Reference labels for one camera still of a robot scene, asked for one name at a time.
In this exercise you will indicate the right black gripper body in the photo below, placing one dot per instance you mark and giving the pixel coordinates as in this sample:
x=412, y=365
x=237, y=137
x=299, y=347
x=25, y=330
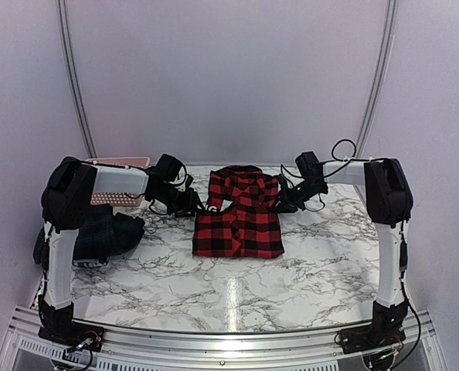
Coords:
x=295, y=199

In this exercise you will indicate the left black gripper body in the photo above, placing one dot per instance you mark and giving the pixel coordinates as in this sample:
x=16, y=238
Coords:
x=177, y=203

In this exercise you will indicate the red black plaid garment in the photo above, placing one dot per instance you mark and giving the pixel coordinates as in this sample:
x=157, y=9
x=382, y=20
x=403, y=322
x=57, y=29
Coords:
x=240, y=219

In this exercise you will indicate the dark green plaid garment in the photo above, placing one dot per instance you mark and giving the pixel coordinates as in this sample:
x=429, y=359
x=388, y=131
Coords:
x=107, y=234

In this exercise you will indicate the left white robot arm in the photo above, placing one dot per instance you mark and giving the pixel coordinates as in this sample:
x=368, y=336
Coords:
x=66, y=200

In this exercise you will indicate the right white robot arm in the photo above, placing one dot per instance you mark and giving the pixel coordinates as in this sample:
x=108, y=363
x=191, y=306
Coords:
x=388, y=201

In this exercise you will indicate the pink plastic laundry basket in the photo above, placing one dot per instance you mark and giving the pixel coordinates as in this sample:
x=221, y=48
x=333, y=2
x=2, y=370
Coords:
x=120, y=181

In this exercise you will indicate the folded striped garment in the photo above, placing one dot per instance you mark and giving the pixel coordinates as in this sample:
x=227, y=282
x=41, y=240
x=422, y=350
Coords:
x=91, y=263

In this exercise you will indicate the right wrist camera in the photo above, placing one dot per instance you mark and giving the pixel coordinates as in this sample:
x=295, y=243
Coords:
x=308, y=165

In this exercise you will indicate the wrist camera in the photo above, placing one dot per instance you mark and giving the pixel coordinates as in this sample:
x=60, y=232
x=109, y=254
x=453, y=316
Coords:
x=308, y=165
x=171, y=170

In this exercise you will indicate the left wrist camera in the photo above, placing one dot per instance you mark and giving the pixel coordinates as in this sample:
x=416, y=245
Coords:
x=171, y=170

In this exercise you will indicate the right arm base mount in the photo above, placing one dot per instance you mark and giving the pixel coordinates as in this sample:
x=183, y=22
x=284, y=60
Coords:
x=386, y=328

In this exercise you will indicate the right aluminium corner post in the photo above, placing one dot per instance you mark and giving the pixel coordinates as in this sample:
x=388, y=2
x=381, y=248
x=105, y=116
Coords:
x=382, y=65

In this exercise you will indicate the aluminium corner post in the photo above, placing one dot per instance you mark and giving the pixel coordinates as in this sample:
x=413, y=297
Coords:
x=382, y=65
x=73, y=78

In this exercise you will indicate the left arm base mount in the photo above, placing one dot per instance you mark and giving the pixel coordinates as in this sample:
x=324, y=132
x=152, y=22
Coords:
x=58, y=325

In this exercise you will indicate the aluminium front frame rail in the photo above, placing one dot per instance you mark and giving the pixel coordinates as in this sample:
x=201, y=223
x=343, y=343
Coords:
x=144, y=349

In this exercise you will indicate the left aluminium corner post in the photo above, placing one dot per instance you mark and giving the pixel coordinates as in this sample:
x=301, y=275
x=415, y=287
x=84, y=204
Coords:
x=73, y=78

